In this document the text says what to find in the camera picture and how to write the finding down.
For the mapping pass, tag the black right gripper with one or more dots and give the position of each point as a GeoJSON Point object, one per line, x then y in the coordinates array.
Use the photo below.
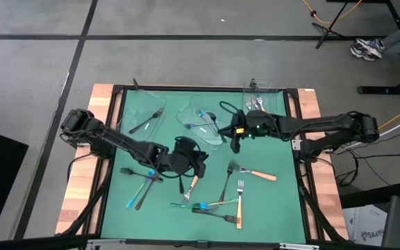
{"type": "Point", "coordinates": [255, 125]}

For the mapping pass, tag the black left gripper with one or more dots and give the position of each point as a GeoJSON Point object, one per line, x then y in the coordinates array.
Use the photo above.
{"type": "Point", "coordinates": [182, 159]}

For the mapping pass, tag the black metal fork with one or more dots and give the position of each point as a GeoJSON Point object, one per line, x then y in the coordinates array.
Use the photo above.
{"type": "Point", "coordinates": [217, 215]}
{"type": "Point", "coordinates": [227, 182]}
{"type": "Point", "coordinates": [142, 199]}
{"type": "Point", "coordinates": [135, 172]}
{"type": "Point", "coordinates": [181, 185]}
{"type": "Point", "coordinates": [144, 123]}

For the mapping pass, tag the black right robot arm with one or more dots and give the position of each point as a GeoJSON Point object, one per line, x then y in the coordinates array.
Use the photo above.
{"type": "Point", "coordinates": [325, 123]}

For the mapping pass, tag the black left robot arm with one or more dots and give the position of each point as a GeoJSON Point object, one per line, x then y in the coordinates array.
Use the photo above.
{"type": "Point", "coordinates": [116, 142]}

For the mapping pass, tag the clear glass baking dish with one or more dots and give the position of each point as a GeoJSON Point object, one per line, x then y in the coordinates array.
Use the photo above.
{"type": "Point", "coordinates": [273, 100]}
{"type": "Point", "coordinates": [141, 104]}
{"type": "Point", "coordinates": [207, 144]}

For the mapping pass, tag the green table mat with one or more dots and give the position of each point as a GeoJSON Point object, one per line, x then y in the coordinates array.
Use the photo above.
{"type": "Point", "coordinates": [273, 225]}

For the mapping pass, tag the black tripod stand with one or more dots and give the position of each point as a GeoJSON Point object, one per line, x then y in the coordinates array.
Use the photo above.
{"type": "Point", "coordinates": [328, 30]}

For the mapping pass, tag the white cardboard box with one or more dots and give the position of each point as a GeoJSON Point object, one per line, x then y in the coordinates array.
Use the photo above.
{"type": "Point", "coordinates": [366, 225]}

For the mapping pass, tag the person's shoe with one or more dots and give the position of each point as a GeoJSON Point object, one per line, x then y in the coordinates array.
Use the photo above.
{"type": "Point", "coordinates": [366, 48]}

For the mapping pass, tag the black metal rig frame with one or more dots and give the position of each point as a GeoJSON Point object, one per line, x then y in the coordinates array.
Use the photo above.
{"type": "Point", "coordinates": [203, 88]}

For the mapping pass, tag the white metal bracket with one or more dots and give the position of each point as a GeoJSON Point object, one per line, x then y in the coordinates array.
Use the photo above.
{"type": "Point", "coordinates": [295, 145]}

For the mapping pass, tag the black desk frame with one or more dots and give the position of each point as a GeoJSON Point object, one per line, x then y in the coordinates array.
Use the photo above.
{"type": "Point", "coordinates": [377, 90]}

